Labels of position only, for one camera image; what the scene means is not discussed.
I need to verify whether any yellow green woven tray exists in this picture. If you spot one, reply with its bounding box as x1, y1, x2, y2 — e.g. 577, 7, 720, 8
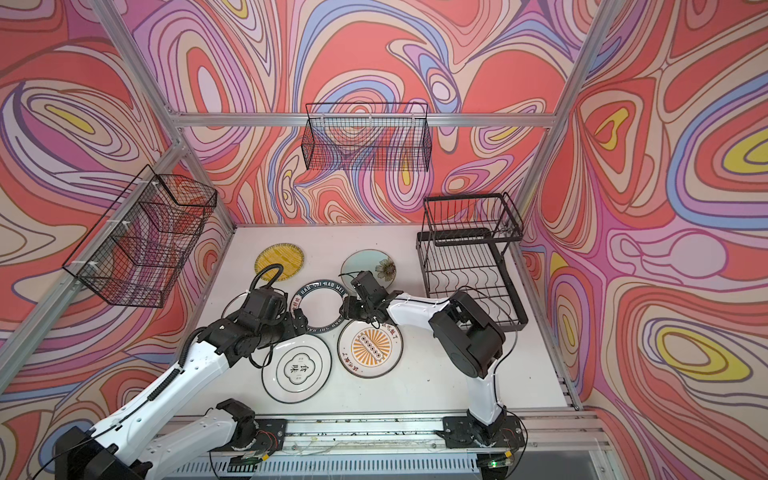
254, 243, 305, 281

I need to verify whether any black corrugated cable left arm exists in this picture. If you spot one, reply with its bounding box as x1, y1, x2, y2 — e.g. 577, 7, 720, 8
249, 263, 285, 293

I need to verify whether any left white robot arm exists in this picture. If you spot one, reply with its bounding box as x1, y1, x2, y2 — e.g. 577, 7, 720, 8
52, 287, 308, 479

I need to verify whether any black wire basket wall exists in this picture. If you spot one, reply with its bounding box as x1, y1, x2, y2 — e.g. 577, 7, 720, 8
301, 101, 432, 172
62, 166, 218, 308

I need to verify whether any white plate green quatrefoil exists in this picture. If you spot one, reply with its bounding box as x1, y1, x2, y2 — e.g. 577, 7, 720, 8
262, 335, 332, 404

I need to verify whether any black wire basket left wall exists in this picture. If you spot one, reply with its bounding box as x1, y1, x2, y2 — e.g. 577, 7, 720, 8
62, 166, 218, 308

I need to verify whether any black wire basket back wall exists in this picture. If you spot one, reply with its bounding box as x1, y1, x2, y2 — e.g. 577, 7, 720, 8
301, 101, 432, 172

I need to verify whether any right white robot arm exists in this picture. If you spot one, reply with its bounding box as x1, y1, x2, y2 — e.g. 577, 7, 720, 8
339, 271, 507, 436

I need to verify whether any black two-tier dish rack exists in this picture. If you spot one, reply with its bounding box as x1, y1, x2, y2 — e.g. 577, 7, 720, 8
416, 193, 528, 332

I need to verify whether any green rim lettered plate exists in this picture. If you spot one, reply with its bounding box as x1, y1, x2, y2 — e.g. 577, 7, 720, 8
290, 279, 348, 334

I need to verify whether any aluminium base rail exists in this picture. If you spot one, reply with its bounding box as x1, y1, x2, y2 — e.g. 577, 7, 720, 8
273, 409, 612, 455

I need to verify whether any light blue flower plate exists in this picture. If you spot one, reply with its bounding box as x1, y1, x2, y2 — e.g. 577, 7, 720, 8
339, 249, 397, 293

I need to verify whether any small orange sunburst plate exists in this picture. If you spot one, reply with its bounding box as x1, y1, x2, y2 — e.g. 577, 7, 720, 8
221, 292, 248, 318

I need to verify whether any large orange sunburst plate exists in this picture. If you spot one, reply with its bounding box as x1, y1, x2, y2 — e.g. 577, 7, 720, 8
337, 321, 404, 379

